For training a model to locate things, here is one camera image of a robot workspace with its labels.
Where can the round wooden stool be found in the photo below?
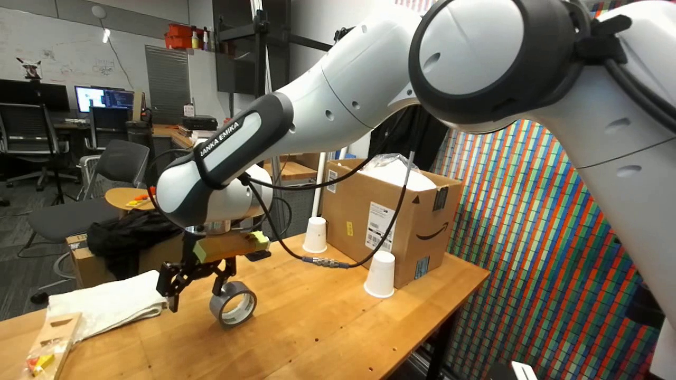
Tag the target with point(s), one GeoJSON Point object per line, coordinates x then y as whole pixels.
{"type": "Point", "coordinates": [130, 198]}

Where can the white paper cup near box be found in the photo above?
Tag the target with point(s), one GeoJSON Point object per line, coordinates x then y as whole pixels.
{"type": "Point", "coordinates": [381, 275]}

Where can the white plastic bag in box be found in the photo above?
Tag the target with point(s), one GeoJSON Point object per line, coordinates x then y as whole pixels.
{"type": "Point", "coordinates": [397, 170]}

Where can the white folded cloth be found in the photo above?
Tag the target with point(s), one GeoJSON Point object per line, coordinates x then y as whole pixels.
{"type": "Point", "coordinates": [111, 305]}

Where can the black backpack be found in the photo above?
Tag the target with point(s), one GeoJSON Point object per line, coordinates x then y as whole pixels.
{"type": "Point", "coordinates": [121, 241]}

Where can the black gripper wooden mount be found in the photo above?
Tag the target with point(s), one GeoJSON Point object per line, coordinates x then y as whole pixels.
{"type": "Point", "coordinates": [217, 249]}

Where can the grey seal tape roll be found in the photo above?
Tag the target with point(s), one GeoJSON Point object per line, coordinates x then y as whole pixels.
{"type": "Point", "coordinates": [232, 305]}

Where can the cardboard Amazon box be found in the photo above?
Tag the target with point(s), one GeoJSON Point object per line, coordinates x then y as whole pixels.
{"type": "Point", "coordinates": [364, 213]}

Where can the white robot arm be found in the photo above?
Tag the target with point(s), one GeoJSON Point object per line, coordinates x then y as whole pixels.
{"type": "Point", "coordinates": [605, 84]}

